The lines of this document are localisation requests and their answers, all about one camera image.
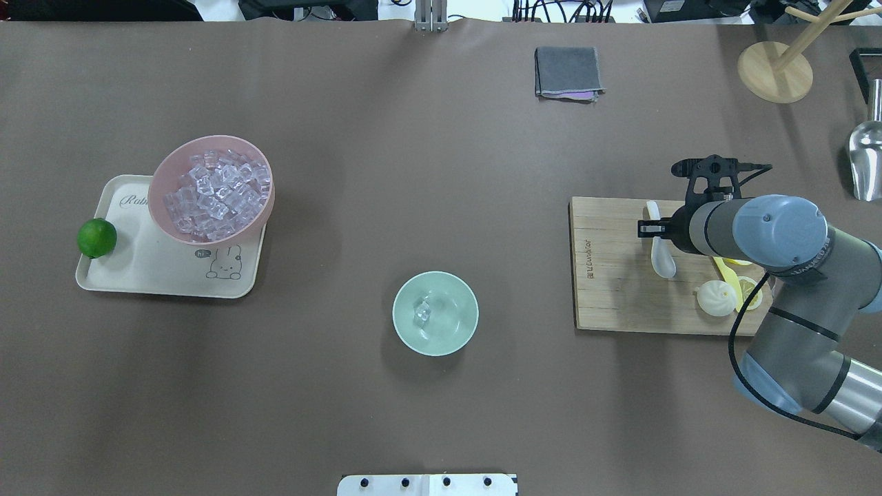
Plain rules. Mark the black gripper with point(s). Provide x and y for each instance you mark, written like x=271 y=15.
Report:
x=679 y=228

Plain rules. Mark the white ceramic spoon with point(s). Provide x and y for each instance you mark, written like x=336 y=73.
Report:
x=661 y=258

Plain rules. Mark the single clear ice cube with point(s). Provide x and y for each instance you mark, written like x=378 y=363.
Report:
x=423 y=312

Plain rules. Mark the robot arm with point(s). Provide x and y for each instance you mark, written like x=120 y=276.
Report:
x=823 y=277

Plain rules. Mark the yellow plastic spoon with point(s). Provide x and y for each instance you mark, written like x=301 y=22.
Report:
x=730 y=276

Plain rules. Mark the mint green bowl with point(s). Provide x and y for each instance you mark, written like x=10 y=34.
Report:
x=454 y=318

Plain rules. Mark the metal ice scoop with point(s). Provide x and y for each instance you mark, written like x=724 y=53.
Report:
x=864 y=150

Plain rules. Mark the pile of clear ice cubes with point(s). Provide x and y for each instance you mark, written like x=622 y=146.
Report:
x=221 y=194

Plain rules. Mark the pink bowl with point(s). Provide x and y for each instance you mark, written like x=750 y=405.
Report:
x=177 y=162

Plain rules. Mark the bamboo cutting board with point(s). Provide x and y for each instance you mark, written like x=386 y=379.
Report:
x=615 y=286

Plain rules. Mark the white steamed bun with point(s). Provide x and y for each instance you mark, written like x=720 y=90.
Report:
x=716 y=298

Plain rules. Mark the lemon slices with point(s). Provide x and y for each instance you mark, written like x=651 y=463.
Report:
x=748 y=285

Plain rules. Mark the folded grey cloth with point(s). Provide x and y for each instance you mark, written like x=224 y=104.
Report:
x=567 y=73

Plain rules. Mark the wooden mug tree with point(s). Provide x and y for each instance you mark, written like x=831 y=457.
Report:
x=779 y=72

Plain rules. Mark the cream serving tray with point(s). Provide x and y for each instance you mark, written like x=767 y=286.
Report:
x=147 y=261

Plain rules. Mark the green lime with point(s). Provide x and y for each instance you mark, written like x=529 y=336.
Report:
x=97 y=238

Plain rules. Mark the aluminium frame post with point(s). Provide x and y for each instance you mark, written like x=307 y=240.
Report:
x=430 y=15

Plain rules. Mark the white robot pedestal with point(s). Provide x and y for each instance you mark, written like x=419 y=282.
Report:
x=430 y=484

